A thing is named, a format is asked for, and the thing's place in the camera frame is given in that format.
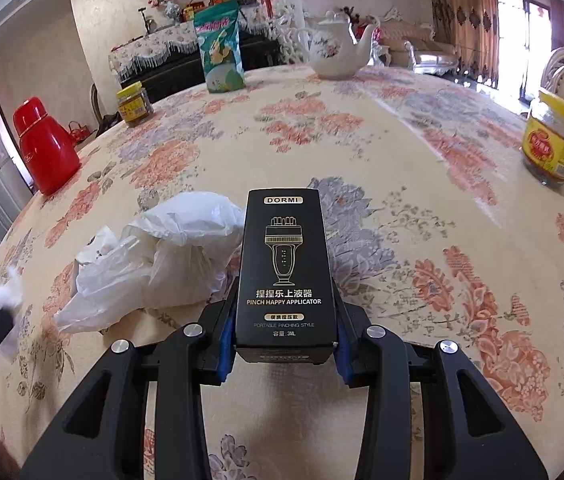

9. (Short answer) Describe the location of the lace piano cover cloth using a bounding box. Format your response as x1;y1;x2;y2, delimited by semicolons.
108;19;283;86

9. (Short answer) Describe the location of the ornate cream sofa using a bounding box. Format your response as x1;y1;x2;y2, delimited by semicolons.
377;7;458;76

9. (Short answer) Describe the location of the black cardboard box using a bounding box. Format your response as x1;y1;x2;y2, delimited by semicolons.
234;189;338;366

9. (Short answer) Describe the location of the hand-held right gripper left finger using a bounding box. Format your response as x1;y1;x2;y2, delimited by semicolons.
17;302;238;480

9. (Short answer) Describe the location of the red thermos jug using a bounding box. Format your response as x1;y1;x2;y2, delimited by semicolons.
12;98;82;196

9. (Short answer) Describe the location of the black piano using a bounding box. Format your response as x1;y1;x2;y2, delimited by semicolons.
117;35;283;103

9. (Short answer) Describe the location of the white floral teapot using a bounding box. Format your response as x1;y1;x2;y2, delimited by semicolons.
296;10;380;79

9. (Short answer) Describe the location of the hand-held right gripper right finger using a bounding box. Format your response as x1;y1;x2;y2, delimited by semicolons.
334;305;550;480

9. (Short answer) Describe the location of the yellow-lidded dark sauce jar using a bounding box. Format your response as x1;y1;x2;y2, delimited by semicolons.
115;81;154;127

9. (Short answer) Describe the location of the green snack bag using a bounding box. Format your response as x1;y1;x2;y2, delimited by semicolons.
193;0;247;94

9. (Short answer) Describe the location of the woven basket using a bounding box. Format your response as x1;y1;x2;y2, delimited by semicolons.
182;0;213;23

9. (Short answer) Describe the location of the yellow-lidded red-label jar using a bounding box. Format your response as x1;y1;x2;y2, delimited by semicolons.
520;89;564;186

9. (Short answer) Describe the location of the brown patterned curtain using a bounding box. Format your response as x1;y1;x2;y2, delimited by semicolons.
427;0;500;88

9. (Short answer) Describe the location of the white plastic bag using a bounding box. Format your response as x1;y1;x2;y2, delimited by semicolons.
53;191;247;333

